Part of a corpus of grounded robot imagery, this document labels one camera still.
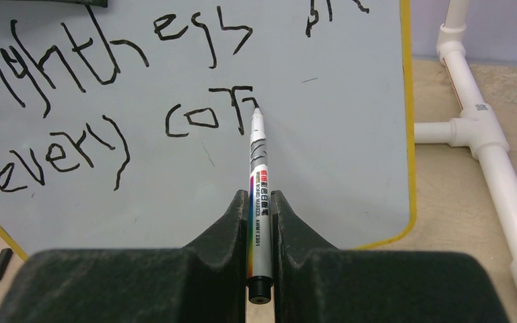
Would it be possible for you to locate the white whiteboard marker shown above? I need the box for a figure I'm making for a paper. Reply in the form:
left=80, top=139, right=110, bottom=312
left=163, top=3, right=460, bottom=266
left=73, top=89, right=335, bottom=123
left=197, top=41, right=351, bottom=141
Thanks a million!
left=246, top=108, right=273, bottom=305

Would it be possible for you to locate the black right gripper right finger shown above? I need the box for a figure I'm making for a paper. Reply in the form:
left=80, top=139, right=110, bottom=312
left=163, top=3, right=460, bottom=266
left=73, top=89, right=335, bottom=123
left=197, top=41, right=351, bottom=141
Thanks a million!
left=271, top=190, right=508, bottom=322

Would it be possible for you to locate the white PVC pipe frame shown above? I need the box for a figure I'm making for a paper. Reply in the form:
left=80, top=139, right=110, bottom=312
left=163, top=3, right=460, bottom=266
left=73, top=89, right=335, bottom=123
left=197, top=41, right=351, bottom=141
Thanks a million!
left=414, top=0, right=517, bottom=290

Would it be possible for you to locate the yellow framed whiteboard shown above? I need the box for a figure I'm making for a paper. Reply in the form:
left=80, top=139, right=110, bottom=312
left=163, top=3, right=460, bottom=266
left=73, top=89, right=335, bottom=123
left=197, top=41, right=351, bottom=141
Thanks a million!
left=0, top=1, right=414, bottom=255

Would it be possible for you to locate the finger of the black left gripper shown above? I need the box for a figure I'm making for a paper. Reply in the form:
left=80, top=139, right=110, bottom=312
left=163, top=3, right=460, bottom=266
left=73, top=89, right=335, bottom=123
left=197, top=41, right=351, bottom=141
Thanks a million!
left=35, top=0, right=108, bottom=7

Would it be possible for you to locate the black marker cap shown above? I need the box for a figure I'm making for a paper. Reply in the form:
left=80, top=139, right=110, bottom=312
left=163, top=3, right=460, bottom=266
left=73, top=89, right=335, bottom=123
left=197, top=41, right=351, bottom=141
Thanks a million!
left=0, top=248, right=13, bottom=280

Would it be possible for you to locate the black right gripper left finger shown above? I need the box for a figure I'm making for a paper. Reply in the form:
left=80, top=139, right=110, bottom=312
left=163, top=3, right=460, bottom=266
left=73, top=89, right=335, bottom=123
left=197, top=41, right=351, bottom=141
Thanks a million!
left=0, top=190, right=249, bottom=322

